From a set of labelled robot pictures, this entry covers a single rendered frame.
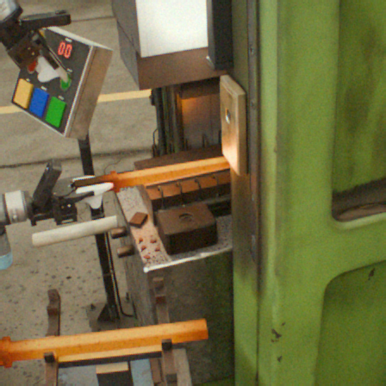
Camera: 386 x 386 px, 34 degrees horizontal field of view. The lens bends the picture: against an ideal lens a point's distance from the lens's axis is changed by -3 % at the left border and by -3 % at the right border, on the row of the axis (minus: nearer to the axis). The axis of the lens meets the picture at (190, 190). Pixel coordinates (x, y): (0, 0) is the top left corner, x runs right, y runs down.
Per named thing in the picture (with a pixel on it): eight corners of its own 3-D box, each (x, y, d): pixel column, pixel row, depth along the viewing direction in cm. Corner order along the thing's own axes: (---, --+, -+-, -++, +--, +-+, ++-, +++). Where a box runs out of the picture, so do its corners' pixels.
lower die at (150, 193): (153, 226, 157) (151, 196, 152) (134, 183, 173) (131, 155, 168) (314, 189, 166) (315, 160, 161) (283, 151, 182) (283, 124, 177)
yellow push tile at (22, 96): (24, 107, 200) (31, 85, 199) (13, 101, 205) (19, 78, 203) (29, 108, 202) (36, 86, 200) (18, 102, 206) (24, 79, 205)
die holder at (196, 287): (162, 395, 169) (144, 270, 144) (129, 301, 200) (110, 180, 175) (351, 339, 181) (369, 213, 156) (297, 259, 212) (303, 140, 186)
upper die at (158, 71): (139, 91, 137) (135, 49, 132) (120, 58, 153) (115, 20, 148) (320, 59, 146) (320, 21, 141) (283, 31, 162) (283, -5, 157)
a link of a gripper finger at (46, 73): (51, 93, 153) (28, 63, 148) (71, 78, 153) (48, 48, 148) (51, 96, 150) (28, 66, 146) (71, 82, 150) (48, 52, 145)
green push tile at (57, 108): (57, 128, 188) (65, 103, 186) (44, 120, 193) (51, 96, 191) (62, 129, 189) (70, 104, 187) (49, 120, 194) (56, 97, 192)
